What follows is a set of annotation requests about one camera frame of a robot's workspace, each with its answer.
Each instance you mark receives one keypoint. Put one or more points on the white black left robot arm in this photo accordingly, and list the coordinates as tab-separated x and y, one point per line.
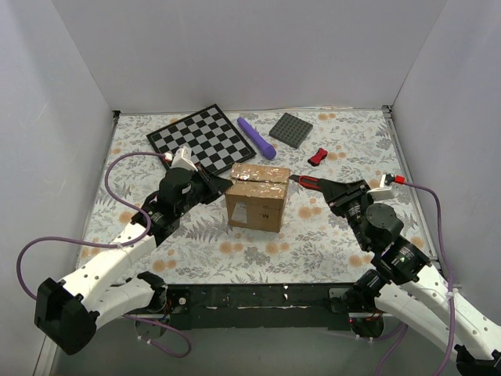
71	310

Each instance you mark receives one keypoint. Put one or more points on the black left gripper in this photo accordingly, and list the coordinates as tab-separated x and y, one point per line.
206	182

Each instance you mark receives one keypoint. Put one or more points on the purple cylindrical handle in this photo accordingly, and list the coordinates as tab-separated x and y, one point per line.
267	150

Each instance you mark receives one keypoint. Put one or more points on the brown cardboard express box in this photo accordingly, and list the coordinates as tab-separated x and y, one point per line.
257	198

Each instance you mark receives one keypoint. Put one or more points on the red black knife cap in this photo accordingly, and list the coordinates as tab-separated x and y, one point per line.
318	157

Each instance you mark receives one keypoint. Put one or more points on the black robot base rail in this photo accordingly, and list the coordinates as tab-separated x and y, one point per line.
331	306

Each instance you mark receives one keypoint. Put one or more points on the dark grey studded baseplate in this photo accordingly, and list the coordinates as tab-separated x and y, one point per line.
291	130

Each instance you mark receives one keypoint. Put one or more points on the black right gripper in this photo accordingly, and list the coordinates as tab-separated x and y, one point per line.
346	198

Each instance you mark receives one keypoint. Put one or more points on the floral patterned table mat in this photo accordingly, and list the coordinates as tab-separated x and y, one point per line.
312	246

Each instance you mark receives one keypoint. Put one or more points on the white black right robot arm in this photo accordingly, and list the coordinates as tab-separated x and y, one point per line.
404	282

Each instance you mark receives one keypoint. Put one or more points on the black white checkerboard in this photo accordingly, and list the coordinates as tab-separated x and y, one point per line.
215	142

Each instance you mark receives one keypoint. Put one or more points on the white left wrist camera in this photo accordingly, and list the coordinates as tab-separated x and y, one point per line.
180	159

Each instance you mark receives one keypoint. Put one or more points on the red black utility knife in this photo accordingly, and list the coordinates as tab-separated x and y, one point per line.
308	182

